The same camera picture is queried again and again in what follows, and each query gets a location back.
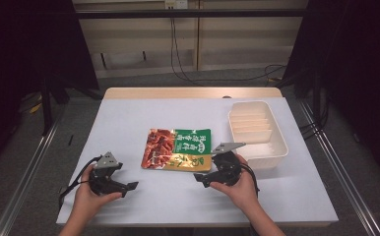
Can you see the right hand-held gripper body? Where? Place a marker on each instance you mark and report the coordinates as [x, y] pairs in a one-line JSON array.
[[224, 165]]

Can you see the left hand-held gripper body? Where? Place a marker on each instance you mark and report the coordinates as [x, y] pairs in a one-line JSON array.
[[103, 175]]

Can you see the green and red snack packet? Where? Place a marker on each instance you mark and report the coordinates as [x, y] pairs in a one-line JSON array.
[[176, 149]]

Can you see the white plastic divided bin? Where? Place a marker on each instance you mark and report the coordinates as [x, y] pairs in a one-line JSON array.
[[256, 134]]

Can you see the person's left hand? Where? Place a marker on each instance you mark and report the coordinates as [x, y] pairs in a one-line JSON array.
[[88, 194]]

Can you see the person's right hand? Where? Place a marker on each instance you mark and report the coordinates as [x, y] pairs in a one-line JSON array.
[[239, 188]]

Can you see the white table mat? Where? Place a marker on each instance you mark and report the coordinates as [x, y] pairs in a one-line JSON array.
[[191, 183]]

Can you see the black metal stand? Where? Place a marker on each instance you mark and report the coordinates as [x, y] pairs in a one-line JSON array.
[[314, 95], [48, 98]]

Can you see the aluminium floor rail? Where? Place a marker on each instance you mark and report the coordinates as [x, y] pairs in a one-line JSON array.
[[24, 177], [339, 170]]

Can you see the white wall socket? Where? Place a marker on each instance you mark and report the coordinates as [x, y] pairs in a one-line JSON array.
[[176, 4]]

